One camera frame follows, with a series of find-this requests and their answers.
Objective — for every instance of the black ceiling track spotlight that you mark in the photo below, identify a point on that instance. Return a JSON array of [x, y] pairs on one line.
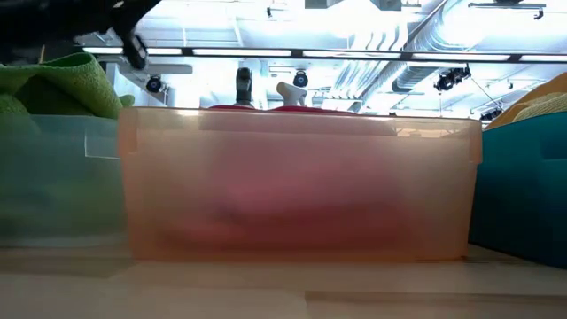
[[300, 79], [491, 114], [452, 77], [153, 83]]

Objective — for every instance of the pink microfiber towel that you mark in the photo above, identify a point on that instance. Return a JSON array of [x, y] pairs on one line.
[[230, 106], [310, 109]]

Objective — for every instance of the clear spray bottle white head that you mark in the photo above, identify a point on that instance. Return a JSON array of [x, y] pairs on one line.
[[290, 93]]

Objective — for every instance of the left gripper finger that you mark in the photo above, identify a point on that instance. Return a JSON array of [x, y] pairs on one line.
[[136, 51]]

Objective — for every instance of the orange translucent plastic bin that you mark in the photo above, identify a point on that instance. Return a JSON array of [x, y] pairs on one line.
[[155, 155]]

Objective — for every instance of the yellow microfiber towel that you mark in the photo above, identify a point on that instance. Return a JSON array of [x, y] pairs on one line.
[[545, 108], [540, 95]]

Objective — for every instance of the green microfiber towel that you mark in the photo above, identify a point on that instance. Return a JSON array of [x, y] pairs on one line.
[[80, 84]]

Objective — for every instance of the blue plastic bin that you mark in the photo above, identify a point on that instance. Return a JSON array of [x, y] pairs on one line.
[[522, 190]]

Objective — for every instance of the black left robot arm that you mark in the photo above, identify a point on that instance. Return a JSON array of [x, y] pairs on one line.
[[44, 22]]

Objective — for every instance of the clear plastic bin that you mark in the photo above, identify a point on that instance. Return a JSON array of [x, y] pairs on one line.
[[57, 186]]

